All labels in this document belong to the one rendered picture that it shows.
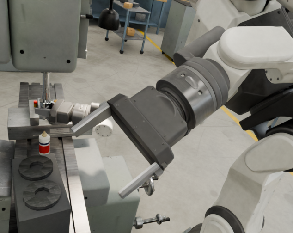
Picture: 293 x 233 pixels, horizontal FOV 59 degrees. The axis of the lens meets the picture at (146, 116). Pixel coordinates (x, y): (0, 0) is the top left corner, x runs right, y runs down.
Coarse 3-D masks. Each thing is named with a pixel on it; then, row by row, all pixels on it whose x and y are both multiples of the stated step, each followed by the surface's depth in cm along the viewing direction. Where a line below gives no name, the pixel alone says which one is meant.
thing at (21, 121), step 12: (12, 108) 116; (24, 108) 118; (12, 120) 109; (24, 120) 110; (36, 120) 108; (48, 120) 114; (12, 132) 107; (24, 132) 109; (36, 132) 111; (48, 132) 113; (60, 132) 116; (72, 132) 118
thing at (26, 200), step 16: (16, 160) 75; (32, 160) 74; (48, 160) 76; (16, 176) 70; (32, 176) 70; (48, 176) 72; (16, 192) 66; (32, 192) 65; (48, 192) 68; (64, 192) 69; (16, 208) 68; (32, 208) 63; (48, 208) 64; (64, 208) 65; (32, 224) 62; (48, 224) 64; (64, 224) 67
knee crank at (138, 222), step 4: (156, 216) 142; (160, 216) 139; (164, 216) 142; (136, 220) 135; (140, 220) 135; (144, 220) 137; (148, 220) 138; (152, 220) 139; (156, 220) 139; (160, 220) 139; (164, 220) 142; (168, 220) 144; (136, 224) 135; (140, 224) 134; (136, 228) 135; (140, 228) 135
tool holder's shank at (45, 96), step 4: (44, 76) 90; (48, 76) 91; (44, 80) 91; (48, 80) 92; (44, 84) 92; (48, 84) 92; (44, 88) 93; (48, 88) 93; (44, 92) 93; (48, 92) 94; (44, 96) 94; (48, 96) 95; (44, 100) 95; (48, 100) 96
